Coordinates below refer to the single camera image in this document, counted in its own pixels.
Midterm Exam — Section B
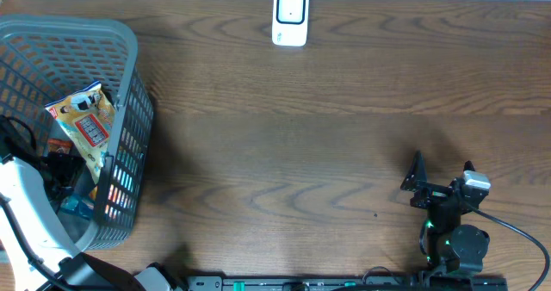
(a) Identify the black right camera cable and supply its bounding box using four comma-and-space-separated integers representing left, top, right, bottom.
471, 207, 551, 291

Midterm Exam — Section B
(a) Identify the small orange snack packet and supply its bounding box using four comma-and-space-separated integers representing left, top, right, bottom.
47, 139, 73, 154

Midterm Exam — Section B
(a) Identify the yellow snack bag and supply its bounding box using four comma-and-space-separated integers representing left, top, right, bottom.
45, 81, 115, 183

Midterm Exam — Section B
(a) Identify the white barcode scanner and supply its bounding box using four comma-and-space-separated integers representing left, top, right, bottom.
271, 0, 310, 47

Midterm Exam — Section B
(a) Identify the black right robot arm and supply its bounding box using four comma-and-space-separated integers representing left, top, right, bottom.
400, 152, 491, 276

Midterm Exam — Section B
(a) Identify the blue mouthwash bottle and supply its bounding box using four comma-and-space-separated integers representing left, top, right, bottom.
60, 194, 95, 220

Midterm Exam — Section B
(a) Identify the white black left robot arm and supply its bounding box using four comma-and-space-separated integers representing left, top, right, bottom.
1, 154, 179, 291

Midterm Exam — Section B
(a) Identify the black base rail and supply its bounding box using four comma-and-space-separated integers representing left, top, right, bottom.
186, 276, 508, 291

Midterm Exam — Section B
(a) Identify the grey plastic basket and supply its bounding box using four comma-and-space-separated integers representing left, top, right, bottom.
1, 15, 154, 251

